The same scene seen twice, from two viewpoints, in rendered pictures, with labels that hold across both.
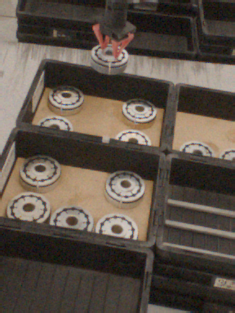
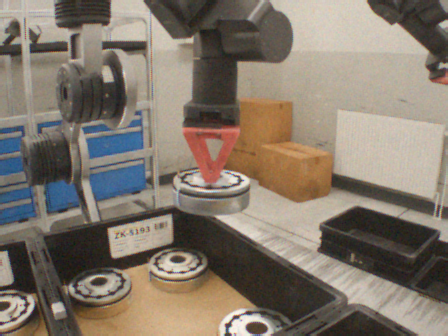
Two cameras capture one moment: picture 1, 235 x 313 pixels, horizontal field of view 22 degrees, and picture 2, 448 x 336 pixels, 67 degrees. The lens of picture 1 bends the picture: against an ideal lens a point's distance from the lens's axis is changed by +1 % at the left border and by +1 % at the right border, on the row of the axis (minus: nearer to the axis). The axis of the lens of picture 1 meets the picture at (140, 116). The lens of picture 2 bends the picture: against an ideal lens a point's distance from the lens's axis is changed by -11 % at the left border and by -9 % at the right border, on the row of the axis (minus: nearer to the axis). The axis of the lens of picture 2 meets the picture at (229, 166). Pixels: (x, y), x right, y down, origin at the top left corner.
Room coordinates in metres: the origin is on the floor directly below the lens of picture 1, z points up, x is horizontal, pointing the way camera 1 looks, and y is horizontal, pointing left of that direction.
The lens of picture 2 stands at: (1.06, -0.30, 1.19)
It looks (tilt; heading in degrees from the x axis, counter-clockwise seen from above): 16 degrees down; 55
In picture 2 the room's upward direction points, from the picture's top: straight up
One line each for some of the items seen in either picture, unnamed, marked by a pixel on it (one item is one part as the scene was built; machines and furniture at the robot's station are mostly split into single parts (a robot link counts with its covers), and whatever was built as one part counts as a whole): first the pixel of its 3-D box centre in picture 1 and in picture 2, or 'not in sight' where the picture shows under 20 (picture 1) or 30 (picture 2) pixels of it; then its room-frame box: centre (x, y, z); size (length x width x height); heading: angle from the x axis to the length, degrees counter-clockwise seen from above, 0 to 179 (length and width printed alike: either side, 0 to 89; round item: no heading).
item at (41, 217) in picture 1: (28, 209); not in sight; (0.88, 0.22, 0.86); 0.10 x 0.10 x 0.01
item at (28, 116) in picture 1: (98, 117); (167, 304); (1.23, 0.12, 0.87); 0.40 x 0.30 x 0.11; 90
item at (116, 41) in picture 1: (115, 41); (212, 144); (1.31, 0.10, 1.09); 0.07 x 0.07 x 0.09; 53
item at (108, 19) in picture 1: (115, 15); (214, 87); (1.31, 0.11, 1.16); 0.10 x 0.07 x 0.07; 53
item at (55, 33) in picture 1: (64, 41); (372, 277); (2.25, 0.41, 0.37); 0.40 x 0.30 x 0.45; 97
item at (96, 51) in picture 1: (109, 55); (211, 181); (1.31, 0.11, 1.04); 0.10 x 0.10 x 0.01
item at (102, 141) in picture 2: not in sight; (96, 159); (1.65, 2.07, 0.60); 0.72 x 0.03 x 0.56; 7
